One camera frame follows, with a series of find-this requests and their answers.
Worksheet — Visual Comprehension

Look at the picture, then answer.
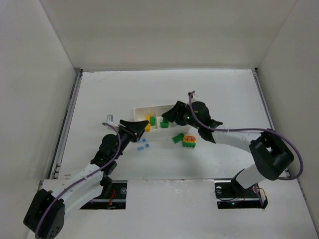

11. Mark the green yellow lego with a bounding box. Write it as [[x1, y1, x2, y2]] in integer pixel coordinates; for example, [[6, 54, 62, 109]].
[[145, 115, 157, 132]]

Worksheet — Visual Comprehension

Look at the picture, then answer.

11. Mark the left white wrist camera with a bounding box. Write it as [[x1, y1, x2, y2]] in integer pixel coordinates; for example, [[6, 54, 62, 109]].
[[105, 114, 115, 124]]

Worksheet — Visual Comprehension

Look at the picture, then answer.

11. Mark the green long lego brick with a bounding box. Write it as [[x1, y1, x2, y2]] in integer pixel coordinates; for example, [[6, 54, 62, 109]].
[[172, 133, 184, 143]]

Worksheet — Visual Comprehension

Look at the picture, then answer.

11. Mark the orange flower green lego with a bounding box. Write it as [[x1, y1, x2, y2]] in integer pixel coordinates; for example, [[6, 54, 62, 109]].
[[182, 135, 196, 148]]

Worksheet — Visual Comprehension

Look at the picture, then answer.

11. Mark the small green lego brick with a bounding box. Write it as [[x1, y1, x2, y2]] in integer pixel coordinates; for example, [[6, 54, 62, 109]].
[[160, 119, 169, 128]]

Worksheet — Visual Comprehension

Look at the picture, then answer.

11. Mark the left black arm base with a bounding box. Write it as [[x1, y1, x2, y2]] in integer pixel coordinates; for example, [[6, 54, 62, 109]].
[[80, 180, 128, 210]]

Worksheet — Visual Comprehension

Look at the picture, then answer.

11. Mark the white three-compartment bin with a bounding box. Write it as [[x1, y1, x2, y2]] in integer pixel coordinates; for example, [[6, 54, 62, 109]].
[[134, 105, 190, 137]]

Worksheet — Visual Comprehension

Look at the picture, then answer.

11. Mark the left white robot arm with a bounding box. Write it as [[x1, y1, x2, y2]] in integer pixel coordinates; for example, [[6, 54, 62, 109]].
[[23, 120, 149, 239]]

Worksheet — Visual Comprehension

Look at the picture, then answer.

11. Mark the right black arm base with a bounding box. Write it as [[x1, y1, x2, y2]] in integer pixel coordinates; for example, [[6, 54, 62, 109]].
[[214, 180, 268, 209]]

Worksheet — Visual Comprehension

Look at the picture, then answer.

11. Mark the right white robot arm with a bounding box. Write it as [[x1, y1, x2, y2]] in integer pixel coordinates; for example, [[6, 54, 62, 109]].
[[162, 101, 294, 191]]

